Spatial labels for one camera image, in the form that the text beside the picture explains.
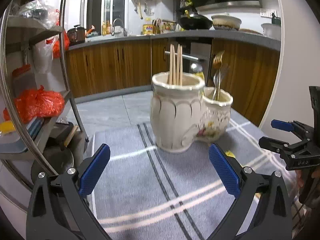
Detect gold fork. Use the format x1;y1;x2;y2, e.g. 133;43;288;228
213;50;225;101

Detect yellow plastic tulip spoon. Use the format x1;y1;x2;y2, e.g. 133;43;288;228
225;151;235;158

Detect wooden kitchen cabinets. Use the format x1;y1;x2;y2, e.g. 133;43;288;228
66;38;280;126

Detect kitchen faucet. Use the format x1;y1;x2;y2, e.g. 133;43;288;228
112;18;127;37

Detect right hand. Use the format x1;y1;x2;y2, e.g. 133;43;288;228
294;166;320;203

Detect metal storage shelf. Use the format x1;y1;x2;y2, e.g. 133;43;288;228
0;0;90;198

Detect grey striped table cloth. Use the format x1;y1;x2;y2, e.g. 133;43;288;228
91;102;301;240

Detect yellow plastic utensil in holder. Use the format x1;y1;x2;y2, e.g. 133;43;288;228
195;72;205;83

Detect red plastic bag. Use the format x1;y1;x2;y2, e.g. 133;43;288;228
14;86;65;124

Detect white ceramic utensil holder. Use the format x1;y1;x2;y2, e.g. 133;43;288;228
150;72;233;153

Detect silver ladle spoon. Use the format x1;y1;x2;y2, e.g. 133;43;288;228
190;62;203;74

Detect built-in oven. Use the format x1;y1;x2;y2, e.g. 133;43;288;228
163;37;212;82

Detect white ceramic pot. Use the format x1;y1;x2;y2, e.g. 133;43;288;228
211;15;242;31

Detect wooden chopstick in holder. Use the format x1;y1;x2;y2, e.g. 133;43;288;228
176;44;183;86
169;44;174;85
172;45;177;85

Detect black wok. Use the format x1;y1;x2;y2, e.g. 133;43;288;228
178;14;213;30

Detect yellow food container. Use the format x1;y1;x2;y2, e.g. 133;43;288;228
142;24;154;35

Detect dark pressure cooker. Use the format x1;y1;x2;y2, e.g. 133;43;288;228
67;25;86;46

